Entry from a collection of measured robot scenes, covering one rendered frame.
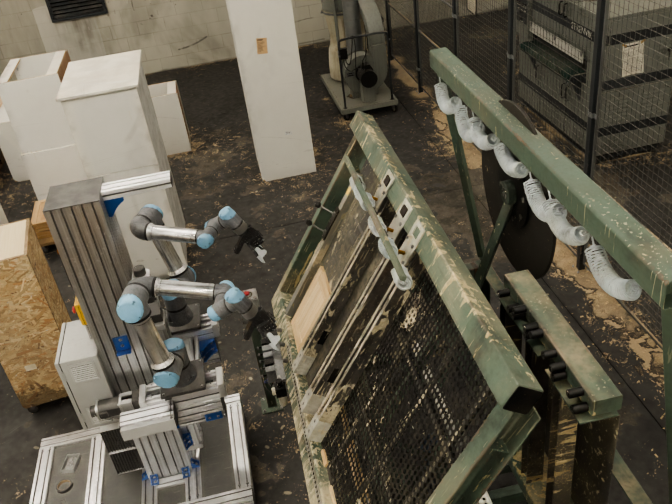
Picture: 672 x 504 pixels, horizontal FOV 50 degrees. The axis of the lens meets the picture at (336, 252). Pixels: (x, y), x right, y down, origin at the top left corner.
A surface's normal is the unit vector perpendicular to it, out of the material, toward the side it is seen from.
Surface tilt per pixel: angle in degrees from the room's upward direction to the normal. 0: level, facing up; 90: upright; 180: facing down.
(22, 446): 0
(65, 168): 90
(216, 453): 0
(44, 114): 90
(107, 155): 90
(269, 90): 90
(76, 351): 0
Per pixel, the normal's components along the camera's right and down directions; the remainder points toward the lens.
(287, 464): -0.12, -0.83
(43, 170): 0.20, 0.52
